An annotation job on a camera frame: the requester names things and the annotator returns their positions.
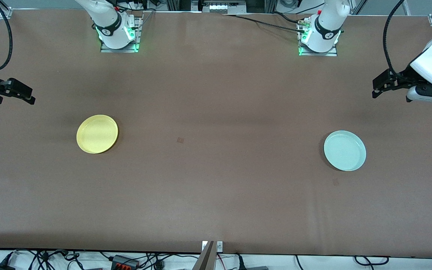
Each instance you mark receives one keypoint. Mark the yellow round plate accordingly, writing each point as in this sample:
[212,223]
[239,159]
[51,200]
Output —
[97,134]

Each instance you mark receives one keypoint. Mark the pale green round plate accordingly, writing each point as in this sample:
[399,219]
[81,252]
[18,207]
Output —
[344,150]

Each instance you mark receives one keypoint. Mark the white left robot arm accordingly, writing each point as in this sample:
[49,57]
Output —
[324,37]

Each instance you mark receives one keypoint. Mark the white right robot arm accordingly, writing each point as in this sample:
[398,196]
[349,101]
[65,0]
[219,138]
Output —
[113,35]

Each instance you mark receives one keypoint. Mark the black power adapter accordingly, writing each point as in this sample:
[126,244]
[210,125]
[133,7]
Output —
[0,267]

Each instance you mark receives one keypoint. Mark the white terminal block device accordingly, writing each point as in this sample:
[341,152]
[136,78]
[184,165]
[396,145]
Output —
[223,6]

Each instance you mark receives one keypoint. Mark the black orange power strip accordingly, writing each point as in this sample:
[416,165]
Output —
[124,261]

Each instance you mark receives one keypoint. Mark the brown table cloth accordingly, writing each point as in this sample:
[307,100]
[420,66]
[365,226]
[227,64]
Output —
[216,195]

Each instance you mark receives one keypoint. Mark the grey flat box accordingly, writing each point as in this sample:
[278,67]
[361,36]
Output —
[257,268]

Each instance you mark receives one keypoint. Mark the black plug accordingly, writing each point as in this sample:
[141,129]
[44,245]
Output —
[241,264]

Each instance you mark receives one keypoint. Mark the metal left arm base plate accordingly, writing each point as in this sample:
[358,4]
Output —
[317,54]

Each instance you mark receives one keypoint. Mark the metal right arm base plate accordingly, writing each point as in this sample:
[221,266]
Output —
[118,50]

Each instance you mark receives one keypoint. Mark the white pole clamp bracket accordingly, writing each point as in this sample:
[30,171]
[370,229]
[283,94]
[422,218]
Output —
[219,246]

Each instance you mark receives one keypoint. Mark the grey camera stand pole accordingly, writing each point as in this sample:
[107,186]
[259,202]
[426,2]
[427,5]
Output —
[205,260]

